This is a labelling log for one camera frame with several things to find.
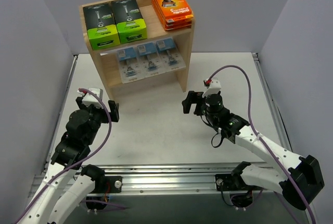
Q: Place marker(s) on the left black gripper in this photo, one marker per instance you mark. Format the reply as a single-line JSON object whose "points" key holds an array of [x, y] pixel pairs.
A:
{"points": [[108, 112]]}

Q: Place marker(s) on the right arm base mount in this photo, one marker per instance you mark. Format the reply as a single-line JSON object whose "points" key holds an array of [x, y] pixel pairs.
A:
{"points": [[226, 182]]}

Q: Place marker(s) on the blue razor blister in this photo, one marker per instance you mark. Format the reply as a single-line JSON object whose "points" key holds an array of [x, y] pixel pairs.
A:
{"points": [[130, 68], [150, 60], [170, 55]]}

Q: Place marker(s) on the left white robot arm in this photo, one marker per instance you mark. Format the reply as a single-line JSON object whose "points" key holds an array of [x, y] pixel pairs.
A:
{"points": [[66, 183]]}

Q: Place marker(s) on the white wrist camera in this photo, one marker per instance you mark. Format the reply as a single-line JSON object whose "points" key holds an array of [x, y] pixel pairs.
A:
{"points": [[213, 86], [88, 99]]}

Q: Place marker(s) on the wooden two-tier shelf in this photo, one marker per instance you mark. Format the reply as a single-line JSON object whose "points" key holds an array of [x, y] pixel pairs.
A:
{"points": [[105, 60]]}

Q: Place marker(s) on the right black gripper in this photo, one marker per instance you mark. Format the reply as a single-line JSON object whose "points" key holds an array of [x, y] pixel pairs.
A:
{"points": [[197, 103]]}

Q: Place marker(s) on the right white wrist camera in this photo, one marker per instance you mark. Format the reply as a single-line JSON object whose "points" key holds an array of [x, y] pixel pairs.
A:
{"points": [[213, 86]]}

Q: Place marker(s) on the second left white arm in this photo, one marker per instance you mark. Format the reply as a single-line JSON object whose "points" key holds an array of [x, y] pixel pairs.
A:
{"points": [[92, 185]]}

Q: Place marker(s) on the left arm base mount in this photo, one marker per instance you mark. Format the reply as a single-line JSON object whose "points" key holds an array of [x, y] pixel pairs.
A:
{"points": [[103, 184]]}

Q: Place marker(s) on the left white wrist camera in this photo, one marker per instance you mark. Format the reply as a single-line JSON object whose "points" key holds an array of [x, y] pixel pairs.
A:
{"points": [[88, 99]]}

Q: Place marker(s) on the orange Fusion box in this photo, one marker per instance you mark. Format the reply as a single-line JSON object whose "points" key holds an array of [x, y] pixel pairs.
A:
{"points": [[176, 27], [174, 10], [178, 23]]}

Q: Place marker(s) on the green black razor box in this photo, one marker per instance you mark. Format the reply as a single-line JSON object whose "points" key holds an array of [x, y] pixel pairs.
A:
{"points": [[101, 26], [130, 24]]}

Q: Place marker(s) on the aluminium frame rail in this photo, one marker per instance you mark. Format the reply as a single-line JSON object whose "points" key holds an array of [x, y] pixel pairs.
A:
{"points": [[168, 179]]}

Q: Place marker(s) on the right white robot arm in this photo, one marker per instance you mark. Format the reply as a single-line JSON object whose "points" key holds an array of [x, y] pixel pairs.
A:
{"points": [[298, 179]]}

